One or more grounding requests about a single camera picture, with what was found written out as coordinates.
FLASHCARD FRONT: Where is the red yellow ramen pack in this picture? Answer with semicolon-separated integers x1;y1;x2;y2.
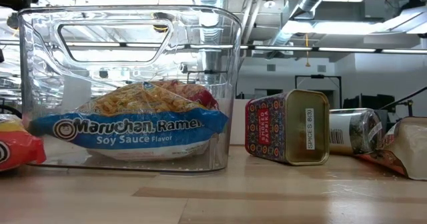
156;79;220;111

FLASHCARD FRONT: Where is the blue soy sauce ramen pack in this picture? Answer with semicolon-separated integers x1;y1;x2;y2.
28;80;230;161

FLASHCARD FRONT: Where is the gold-lid herb jar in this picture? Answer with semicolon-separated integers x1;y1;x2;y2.
329;107;384;156

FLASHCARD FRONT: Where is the orange chicken ramen pack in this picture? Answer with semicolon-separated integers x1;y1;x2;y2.
0;113;47;172

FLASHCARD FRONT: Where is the brown food pouch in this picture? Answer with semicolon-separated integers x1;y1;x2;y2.
355;116;427;181

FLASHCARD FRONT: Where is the red patterned paprika tin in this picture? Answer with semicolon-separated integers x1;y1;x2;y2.
244;89;331;167

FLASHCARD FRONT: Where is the black screens row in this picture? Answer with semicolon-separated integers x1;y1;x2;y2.
342;93;397;120

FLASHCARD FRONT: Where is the clear plastic storage bin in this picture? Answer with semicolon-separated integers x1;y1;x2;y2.
17;5;244;174

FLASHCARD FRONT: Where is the black slanted bar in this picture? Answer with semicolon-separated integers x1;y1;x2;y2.
380;85;427;117

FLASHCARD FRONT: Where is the black wheel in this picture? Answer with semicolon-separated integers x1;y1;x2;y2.
0;103;23;118

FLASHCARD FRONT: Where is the black round fixture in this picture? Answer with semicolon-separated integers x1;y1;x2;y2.
6;13;18;30

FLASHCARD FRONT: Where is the long light rail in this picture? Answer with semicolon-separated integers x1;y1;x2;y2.
0;41;427;55

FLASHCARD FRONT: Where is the yellow hanging cord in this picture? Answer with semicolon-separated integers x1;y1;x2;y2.
304;33;311;68

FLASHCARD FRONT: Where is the black frame stand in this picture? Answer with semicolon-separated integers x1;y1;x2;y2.
294;74;344;110

